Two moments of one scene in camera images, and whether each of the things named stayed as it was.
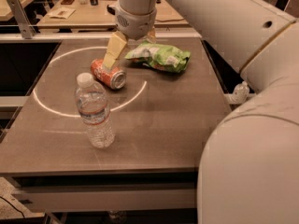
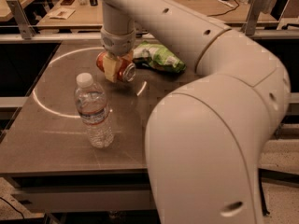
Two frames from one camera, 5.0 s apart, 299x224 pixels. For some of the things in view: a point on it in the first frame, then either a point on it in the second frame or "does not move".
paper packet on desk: [61, 13] does not move
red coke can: [114, 77] to [126, 70]
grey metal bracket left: [26, 28] does not move
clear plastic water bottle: [94, 109] does not move
